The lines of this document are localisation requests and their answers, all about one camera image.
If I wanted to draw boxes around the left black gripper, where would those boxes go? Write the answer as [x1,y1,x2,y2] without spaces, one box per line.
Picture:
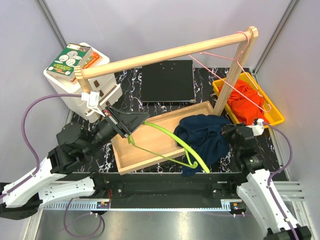
[82,104,151,158]

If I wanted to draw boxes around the orange shorts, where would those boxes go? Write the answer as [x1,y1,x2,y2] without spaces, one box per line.
[227,79,269,125]

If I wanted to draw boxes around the navy blue shorts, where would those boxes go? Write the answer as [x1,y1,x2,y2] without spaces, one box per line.
[173,114,230,167]

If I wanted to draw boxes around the lime green hanger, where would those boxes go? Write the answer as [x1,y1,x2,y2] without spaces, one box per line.
[127,119,211,174]

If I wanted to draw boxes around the pink wire hanger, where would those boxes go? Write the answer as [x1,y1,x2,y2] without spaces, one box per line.
[199,31,272,113]

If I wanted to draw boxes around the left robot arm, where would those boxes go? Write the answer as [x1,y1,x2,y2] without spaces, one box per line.
[0,105,150,220]

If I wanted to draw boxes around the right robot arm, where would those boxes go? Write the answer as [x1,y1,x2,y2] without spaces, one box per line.
[221,118,312,240]

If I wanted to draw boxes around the white drawer unit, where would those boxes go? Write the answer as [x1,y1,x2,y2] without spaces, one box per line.
[43,42,123,124]

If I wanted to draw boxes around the yellow plastic tray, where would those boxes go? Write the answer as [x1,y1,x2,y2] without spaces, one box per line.
[224,73,285,126]

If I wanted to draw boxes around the black square board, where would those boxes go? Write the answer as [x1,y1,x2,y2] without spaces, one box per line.
[140,60,195,103]

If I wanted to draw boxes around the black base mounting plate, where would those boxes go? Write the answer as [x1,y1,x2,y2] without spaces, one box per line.
[48,171,287,210]

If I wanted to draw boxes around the orange book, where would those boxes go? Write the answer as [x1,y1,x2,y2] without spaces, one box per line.
[65,47,100,82]

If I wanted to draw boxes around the green cover book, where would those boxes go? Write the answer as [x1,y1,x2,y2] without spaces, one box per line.
[45,43,93,82]

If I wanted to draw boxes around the wooden clothes rack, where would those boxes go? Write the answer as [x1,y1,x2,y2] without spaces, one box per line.
[74,26,259,176]

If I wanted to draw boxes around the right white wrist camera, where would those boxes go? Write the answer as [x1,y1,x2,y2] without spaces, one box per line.
[246,118,265,137]

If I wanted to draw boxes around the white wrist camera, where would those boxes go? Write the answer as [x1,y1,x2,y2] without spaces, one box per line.
[81,91,104,116]
[246,118,265,137]

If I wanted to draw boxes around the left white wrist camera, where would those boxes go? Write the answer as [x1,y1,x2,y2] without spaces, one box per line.
[81,91,104,116]

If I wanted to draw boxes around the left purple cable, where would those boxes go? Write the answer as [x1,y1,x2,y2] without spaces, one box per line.
[0,93,103,237]

